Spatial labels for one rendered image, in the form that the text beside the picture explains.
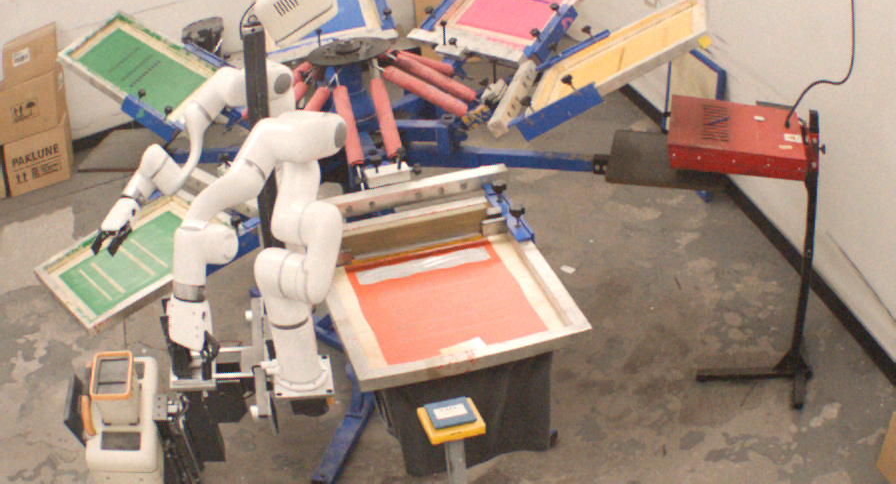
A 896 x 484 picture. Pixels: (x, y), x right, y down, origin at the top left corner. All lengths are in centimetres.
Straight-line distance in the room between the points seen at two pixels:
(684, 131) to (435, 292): 105
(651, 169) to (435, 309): 102
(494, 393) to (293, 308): 78
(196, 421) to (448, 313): 80
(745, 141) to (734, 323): 124
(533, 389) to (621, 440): 105
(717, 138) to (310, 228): 172
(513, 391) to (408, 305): 36
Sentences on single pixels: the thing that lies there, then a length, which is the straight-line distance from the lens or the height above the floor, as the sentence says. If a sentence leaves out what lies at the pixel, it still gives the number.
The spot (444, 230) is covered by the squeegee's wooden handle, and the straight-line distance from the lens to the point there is 328.
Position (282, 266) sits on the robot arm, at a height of 144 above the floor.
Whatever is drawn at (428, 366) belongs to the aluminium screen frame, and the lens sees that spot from 277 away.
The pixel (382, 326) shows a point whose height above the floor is 95.
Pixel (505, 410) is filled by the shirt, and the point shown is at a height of 71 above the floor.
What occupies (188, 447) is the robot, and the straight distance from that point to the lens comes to 288.
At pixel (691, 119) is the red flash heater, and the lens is 377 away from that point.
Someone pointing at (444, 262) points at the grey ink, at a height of 96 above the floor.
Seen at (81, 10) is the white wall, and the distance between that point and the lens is 716.
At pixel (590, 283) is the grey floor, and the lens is 496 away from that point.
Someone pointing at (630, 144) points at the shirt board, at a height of 95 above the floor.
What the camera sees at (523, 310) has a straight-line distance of 301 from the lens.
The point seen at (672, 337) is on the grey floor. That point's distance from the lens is 457.
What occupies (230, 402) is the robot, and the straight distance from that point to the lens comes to 279.
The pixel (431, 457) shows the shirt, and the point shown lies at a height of 59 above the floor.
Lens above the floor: 256
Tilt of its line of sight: 28 degrees down
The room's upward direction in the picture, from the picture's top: 5 degrees counter-clockwise
